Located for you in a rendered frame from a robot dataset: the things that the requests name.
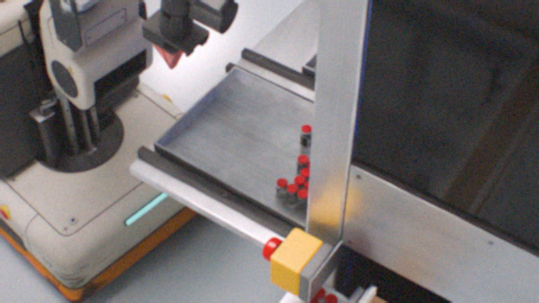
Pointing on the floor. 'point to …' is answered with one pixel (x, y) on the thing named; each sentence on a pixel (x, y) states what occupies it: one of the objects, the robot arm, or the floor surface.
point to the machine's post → (336, 120)
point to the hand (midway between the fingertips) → (173, 64)
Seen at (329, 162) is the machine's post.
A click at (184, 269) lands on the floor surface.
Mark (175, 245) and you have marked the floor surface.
